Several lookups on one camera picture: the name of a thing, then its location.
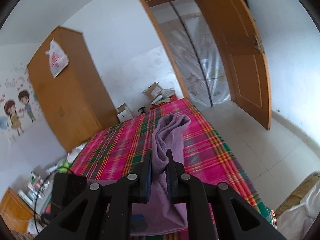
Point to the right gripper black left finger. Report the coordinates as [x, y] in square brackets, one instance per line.
[103, 212]

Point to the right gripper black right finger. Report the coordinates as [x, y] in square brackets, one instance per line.
[215, 211]

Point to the green tissue pack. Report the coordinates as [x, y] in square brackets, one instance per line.
[64, 167]

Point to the bottles and boxes on cabinet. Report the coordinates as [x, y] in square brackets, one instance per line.
[36, 188]

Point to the wooden headboard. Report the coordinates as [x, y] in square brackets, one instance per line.
[15, 213]

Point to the pink plaid bed cover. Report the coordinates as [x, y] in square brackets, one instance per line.
[111, 153]

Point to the brown blanket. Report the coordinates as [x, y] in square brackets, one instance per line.
[298, 193]

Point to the wooden wardrobe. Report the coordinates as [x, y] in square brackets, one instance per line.
[76, 104]

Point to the small white cardboard box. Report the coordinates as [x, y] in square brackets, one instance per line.
[124, 113]

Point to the white plastic bag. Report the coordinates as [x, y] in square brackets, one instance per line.
[58, 59]

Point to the brown cardboard box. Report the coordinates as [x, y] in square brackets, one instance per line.
[153, 91]

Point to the wooden door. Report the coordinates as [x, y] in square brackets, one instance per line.
[243, 56]

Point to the cartoon couple wall sticker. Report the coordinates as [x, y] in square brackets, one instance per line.
[19, 105]

